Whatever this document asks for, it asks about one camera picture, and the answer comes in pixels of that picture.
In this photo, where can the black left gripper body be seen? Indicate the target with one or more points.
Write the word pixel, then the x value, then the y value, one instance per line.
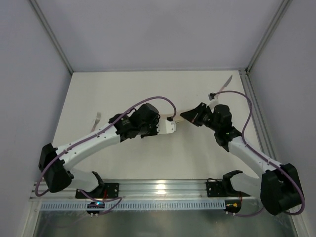
pixel 153 129

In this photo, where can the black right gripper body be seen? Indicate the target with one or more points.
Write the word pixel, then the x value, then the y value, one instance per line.
pixel 200 115

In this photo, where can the beige cloth napkin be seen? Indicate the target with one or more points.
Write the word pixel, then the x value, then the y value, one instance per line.
pixel 177 118

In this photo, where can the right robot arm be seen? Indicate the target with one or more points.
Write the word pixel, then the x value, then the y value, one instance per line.
pixel 276 186

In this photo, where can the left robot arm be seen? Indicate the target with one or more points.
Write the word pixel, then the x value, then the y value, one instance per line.
pixel 57 164

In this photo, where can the left black controller board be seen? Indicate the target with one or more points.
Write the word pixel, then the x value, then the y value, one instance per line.
pixel 95 208

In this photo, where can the black controller board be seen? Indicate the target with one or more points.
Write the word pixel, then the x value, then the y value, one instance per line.
pixel 95 208
pixel 232 206

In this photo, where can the right black controller board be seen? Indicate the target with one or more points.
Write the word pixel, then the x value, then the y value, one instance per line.
pixel 232 206

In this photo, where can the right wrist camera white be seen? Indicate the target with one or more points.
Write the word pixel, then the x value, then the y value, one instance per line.
pixel 213 100

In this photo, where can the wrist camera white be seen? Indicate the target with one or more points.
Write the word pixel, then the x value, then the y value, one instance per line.
pixel 213 100
pixel 166 127

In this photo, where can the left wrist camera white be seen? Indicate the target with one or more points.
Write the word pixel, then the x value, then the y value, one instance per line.
pixel 166 127

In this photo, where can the knife with pink handle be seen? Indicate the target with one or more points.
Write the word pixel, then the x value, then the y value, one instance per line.
pixel 226 83

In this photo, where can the fork with pink handle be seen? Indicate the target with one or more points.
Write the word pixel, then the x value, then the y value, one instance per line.
pixel 96 121

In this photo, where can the right side aluminium rail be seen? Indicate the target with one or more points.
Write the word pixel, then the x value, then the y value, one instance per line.
pixel 261 129

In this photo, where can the aluminium rail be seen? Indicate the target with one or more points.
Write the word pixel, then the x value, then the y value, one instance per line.
pixel 261 129
pixel 132 189

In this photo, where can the aluminium front rail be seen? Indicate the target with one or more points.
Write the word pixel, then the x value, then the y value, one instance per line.
pixel 132 189

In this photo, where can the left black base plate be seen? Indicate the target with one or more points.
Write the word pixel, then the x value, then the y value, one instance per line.
pixel 106 190

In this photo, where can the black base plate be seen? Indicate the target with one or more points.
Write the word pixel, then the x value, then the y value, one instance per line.
pixel 106 190
pixel 215 188

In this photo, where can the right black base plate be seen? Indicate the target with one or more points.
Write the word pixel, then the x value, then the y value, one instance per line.
pixel 215 188

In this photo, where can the slotted cable duct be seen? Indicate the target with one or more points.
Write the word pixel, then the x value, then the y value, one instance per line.
pixel 137 205

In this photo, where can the right aluminium frame post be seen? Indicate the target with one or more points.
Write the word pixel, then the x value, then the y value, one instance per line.
pixel 268 33

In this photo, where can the aluminium frame post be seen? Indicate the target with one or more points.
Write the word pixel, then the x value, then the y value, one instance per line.
pixel 50 33
pixel 268 33

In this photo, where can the left aluminium frame post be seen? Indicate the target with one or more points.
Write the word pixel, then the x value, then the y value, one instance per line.
pixel 50 33

